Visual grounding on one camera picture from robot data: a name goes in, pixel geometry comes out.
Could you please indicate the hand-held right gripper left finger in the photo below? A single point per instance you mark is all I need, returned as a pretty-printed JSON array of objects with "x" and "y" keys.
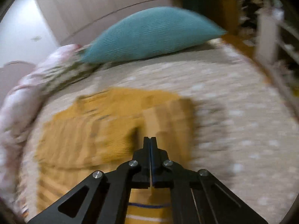
[{"x": 146, "y": 151}]

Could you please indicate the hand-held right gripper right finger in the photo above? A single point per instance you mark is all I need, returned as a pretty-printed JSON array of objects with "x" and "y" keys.
[{"x": 153, "y": 155}]

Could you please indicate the yellow striped blanket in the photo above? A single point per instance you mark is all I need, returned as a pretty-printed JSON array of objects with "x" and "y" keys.
[{"x": 93, "y": 126}]

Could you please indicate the beige quilted dotted bedspread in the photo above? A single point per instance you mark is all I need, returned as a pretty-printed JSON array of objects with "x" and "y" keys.
[{"x": 233, "y": 121}]

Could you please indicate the olive patterned bolster pillow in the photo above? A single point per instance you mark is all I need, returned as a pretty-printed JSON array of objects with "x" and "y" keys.
[{"x": 70, "y": 72}]

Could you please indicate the teal ribbed pillow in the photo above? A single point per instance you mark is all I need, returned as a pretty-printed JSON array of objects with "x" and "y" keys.
[{"x": 151, "y": 32}]

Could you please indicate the pink floral duvet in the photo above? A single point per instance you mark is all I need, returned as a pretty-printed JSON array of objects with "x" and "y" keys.
[{"x": 23, "y": 93}]

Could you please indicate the pale pink headboard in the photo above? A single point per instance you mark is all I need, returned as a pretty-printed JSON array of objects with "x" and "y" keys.
[{"x": 14, "y": 70}]

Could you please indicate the pale pink wardrobe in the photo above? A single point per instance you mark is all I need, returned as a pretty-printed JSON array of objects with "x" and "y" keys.
[{"x": 93, "y": 4}]

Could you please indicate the white shelf unit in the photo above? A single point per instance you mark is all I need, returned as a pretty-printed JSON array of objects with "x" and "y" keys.
[{"x": 264, "y": 39}]

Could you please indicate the yellow wooden door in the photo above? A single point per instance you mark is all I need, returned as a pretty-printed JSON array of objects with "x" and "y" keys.
[{"x": 225, "y": 9}]

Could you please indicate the cluttered shoe rack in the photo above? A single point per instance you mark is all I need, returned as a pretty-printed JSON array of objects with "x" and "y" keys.
[{"x": 247, "y": 9}]

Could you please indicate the wall thermostat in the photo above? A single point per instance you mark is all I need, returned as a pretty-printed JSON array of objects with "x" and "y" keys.
[{"x": 36, "y": 38}]

